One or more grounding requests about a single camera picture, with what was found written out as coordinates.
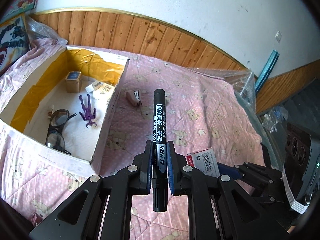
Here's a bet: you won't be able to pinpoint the black marker pen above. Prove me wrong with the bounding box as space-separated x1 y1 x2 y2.
151 89 168 212

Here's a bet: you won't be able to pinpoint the black safety goggles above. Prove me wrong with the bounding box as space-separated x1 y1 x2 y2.
45 109 76 155

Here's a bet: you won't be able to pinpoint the white cream tube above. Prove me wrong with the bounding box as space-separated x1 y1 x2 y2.
47 105 54 118

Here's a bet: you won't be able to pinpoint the pink stapler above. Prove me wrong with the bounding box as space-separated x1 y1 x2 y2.
126 90 141 107

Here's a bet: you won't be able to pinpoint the bubble wrap sheet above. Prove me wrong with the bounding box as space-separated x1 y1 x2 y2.
190 68 282 170

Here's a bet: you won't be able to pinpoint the purple action figure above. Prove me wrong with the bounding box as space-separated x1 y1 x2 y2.
78 94 97 128

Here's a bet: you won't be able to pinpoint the blue strip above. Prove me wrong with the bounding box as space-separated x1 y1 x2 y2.
255 50 279 96

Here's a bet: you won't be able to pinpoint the pink bear quilt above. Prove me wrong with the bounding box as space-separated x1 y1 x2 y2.
0 38 266 240

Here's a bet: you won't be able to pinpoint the blue robot toy box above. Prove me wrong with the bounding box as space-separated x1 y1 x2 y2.
0 14 31 75

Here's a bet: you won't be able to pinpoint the cardboard box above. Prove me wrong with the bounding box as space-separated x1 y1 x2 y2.
1 47 129 176

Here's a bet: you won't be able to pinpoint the clear plastic bag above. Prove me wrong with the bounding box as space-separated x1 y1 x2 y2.
262 106 289 133

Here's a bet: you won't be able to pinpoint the red white staples box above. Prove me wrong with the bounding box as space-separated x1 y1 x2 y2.
187 148 220 178

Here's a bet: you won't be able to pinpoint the yellow tissue pack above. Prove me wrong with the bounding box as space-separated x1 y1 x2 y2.
92 84 115 101

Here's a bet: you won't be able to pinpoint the gold tin box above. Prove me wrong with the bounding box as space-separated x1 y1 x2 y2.
65 71 82 93

